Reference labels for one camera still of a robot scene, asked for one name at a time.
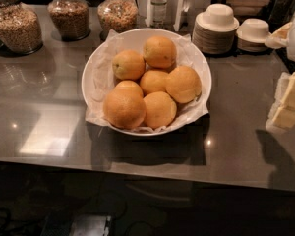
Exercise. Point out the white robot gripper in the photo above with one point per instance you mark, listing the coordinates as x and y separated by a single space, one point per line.
282 114

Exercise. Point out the white ceramic bowl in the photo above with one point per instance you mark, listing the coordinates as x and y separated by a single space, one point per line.
88 82

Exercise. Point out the partly hidden left orange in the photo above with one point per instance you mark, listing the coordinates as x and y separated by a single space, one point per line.
130 86

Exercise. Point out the large front left orange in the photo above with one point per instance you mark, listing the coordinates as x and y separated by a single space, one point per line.
124 110

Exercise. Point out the black rubber mat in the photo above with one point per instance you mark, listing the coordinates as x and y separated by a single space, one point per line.
289 64

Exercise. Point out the tall stack paper bowls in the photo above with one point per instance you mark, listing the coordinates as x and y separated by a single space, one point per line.
214 29

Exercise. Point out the white stand holder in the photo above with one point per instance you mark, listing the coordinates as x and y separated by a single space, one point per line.
178 12

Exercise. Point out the clear glass bottle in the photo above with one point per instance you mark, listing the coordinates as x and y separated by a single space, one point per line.
158 13

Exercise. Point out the right glass cereal jar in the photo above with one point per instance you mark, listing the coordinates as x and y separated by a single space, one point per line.
117 15

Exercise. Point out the glass cereal jar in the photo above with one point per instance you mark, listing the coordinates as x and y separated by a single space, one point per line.
20 29
70 17
117 15

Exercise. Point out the middle glass cereal jar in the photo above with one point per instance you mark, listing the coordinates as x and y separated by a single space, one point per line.
70 17

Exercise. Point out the left glass cereal jar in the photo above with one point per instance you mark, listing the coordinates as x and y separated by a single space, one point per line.
20 29

